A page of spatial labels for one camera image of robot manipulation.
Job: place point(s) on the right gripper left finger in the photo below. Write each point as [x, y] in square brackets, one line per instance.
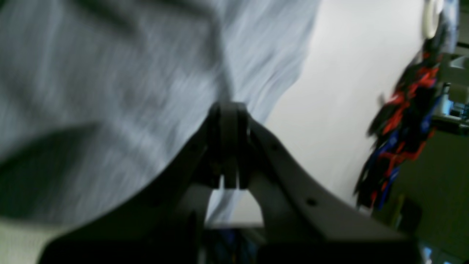
[162, 224]

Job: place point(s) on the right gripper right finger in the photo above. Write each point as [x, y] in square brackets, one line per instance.
[304, 223]

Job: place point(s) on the grey T-shirt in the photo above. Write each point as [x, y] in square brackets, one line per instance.
[98, 96]

